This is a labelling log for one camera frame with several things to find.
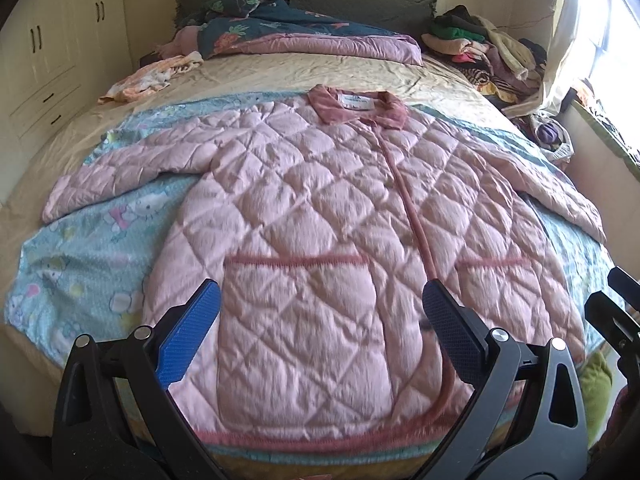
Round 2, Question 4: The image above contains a pile of assorted clothes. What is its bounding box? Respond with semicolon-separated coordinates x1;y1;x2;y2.
421;4;547;110

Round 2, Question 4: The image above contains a dark floral pink quilt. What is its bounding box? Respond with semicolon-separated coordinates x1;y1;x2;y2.
156;0;422;65

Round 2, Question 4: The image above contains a beige bed sheet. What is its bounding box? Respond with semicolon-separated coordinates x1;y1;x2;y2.
0;49;551;241

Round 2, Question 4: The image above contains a beige curtain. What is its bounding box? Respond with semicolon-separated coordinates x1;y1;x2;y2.
536;0;611;116

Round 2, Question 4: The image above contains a pink quilted jacket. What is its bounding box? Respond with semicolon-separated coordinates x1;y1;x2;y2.
42;86;605;452

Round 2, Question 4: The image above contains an orange white small garment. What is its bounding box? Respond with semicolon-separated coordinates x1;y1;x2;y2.
98;51;204;104

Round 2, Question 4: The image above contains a floral bag of clothes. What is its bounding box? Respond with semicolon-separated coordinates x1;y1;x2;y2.
529;115;574;165

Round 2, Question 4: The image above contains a green window sill cushion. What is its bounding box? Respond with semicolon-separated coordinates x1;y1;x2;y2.
572;100;640;181

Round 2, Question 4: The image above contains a cream wardrobe with black handles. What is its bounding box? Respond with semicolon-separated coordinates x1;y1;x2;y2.
1;0;131;169

